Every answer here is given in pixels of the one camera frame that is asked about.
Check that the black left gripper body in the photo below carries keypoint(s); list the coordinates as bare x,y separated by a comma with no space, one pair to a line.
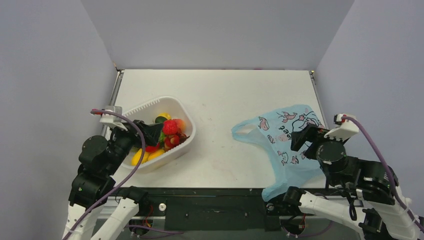
122,142

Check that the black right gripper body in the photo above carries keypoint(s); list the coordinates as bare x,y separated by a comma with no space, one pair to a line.
311,138

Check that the dark green fake avocado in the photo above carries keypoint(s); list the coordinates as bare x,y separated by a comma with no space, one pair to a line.
160,120

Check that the red fake strawberry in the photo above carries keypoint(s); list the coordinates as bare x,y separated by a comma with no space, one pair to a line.
170,127

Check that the light blue printed plastic bag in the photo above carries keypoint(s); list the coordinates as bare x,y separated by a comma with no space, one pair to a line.
273,132

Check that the red fake apple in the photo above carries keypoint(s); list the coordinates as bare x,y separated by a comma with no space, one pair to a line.
151,149

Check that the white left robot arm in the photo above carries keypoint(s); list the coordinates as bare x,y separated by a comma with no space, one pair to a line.
88,195

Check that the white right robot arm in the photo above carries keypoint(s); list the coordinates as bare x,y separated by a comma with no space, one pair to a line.
374,205

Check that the yellow fake lemon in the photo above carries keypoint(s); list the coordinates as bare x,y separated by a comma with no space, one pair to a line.
167,115

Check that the yellow fake mango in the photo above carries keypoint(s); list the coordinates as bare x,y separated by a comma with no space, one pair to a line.
148,156

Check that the orange fake peach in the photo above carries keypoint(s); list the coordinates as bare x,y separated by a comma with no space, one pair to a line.
180,124

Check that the white plastic basket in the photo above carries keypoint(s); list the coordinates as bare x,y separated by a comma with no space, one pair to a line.
147,112

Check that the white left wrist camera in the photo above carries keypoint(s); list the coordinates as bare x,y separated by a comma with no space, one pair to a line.
111,118

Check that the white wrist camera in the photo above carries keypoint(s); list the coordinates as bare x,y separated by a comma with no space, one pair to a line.
111,118
345,128

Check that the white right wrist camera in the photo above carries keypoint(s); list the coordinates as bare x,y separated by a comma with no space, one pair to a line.
345,128

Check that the aluminium table edge rail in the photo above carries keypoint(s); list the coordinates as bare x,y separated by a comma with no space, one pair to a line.
320,98

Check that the left aluminium table rail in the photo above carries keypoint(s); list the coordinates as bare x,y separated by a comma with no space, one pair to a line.
113,97

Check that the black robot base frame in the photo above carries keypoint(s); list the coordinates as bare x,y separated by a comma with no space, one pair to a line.
211,209

